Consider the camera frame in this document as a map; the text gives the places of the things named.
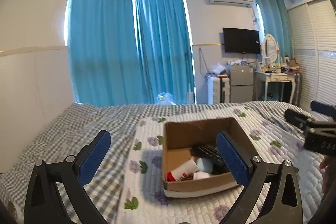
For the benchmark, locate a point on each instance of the person's right hand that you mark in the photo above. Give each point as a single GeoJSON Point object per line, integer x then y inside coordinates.
{"type": "Point", "coordinates": [328, 174]}

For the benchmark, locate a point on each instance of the small brown cardboard box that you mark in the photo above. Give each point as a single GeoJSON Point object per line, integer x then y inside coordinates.
{"type": "Point", "coordinates": [292, 63]}

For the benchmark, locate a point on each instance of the clear plastic bag by curtain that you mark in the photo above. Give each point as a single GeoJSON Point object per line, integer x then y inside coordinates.
{"type": "Point", "coordinates": [166, 98]}

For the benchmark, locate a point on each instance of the wide blue curtain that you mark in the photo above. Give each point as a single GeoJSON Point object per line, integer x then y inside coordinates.
{"type": "Point", "coordinates": [102, 35]}

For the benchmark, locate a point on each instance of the light blue round bottle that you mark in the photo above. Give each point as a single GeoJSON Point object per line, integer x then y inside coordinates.
{"type": "Point", "coordinates": [204, 164]}

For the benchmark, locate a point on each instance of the white suitcase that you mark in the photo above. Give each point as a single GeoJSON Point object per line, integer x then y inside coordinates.
{"type": "Point", "coordinates": [218, 90]}

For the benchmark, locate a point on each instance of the black remote control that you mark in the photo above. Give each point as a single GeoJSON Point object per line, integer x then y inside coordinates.
{"type": "Point", "coordinates": [207, 151]}

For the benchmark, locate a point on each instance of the oval white mirror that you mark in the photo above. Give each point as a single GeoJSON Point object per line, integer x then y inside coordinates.
{"type": "Point", "coordinates": [271, 47]}

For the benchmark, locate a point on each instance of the grey small fridge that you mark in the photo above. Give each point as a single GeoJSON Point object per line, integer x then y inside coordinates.
{"type": "Point", "coordinates": [240, 82]}

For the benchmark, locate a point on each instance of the narrow blue curtain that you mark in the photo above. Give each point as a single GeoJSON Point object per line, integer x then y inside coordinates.
{"type": "Point", "coordinates": [165, 43]}

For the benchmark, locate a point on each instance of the white dressing table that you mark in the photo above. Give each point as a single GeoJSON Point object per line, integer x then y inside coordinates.
{"type": "Point", "coordinates": [275, 77]}

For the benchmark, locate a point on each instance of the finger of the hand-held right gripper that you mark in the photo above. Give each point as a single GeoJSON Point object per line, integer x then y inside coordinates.
{"type": "Point", "coordinates": [296, 116]}
{"type": "Point", "coordinates": [324, 107]}

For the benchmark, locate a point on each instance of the teal curtain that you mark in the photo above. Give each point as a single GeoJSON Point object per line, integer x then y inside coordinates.
{"type": "Point", "coordinates": [274, 14]}

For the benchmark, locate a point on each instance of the black wall television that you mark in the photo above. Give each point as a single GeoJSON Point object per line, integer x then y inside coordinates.
{"type": "Point", "coordinates": [241, 40]}

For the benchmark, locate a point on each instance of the white bed headboard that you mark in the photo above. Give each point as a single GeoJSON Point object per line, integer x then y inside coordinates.
{"type": "Point", "coordinates": [31, 87]}

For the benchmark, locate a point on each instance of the white floral quilt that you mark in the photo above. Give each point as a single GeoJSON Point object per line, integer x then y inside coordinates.
{"type": "Point", "coordinates": [273, 187]}

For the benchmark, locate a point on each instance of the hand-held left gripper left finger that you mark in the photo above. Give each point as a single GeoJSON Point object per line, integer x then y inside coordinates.
{"type": "Point", "coordinates": [95, 158]}

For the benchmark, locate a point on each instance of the clear plastic bag on suitcase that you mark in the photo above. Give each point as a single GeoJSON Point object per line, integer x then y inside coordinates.
{"type": "Point", "coordinates": [218, 69]}

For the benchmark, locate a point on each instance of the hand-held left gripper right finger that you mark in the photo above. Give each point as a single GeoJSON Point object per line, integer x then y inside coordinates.
{"type": "Point", "coordinates": [232, 158]}

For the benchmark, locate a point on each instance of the white tube with red cap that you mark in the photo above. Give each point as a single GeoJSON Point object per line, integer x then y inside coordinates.
{"type": "Point", "coordinates": [183, 170]}

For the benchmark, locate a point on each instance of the white slatted wardrobe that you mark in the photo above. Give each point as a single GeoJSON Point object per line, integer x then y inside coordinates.
{"type": "Point", "coordinates": [315, 56]}

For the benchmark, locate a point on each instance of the white charger block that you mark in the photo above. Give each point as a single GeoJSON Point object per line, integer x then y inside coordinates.
{"type": "Point", "coordinates": [201, 175]}

